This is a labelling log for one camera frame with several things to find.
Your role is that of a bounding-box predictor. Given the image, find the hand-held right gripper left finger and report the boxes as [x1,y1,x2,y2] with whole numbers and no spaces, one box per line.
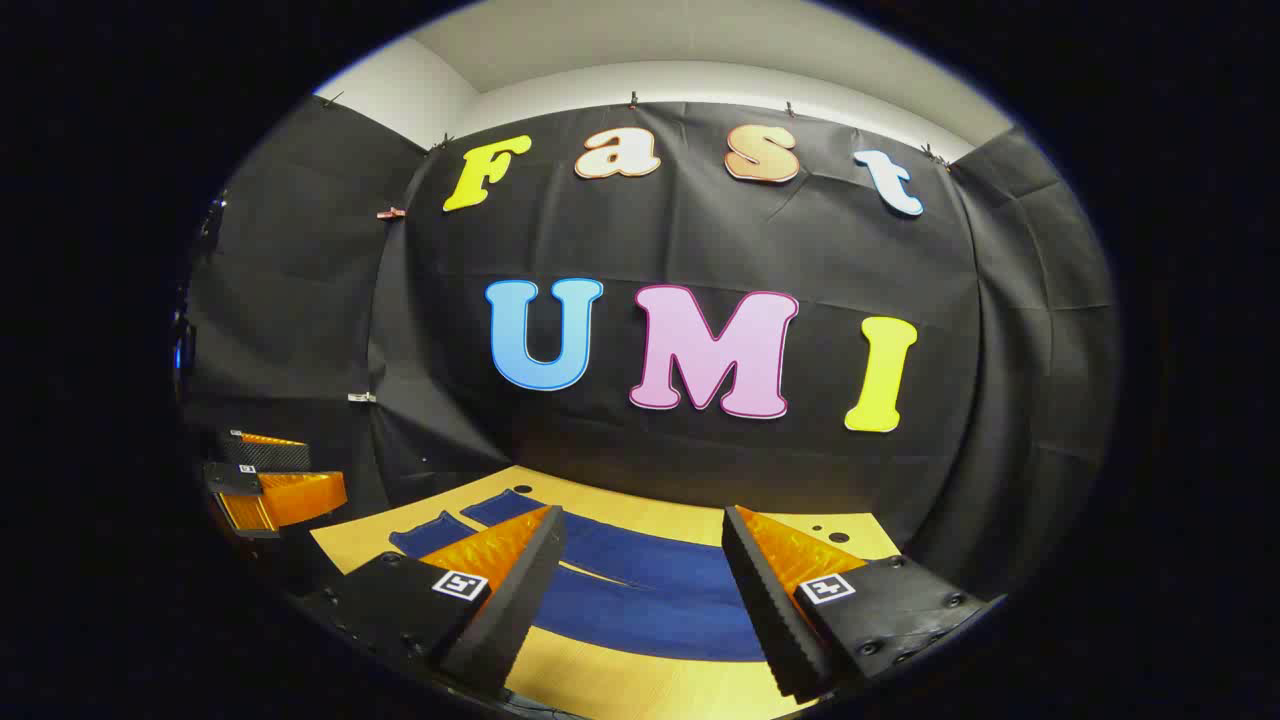
[300,505,568,701]

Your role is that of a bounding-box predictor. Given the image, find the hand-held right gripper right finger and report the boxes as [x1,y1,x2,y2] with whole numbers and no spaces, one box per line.
[722,505,1006,701]

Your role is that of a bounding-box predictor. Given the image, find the blue jeans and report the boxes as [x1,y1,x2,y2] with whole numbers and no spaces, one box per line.
[388,490,771,663]

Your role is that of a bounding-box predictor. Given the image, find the black backdrop cloth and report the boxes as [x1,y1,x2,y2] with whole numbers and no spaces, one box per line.
[175,95,1121,601]

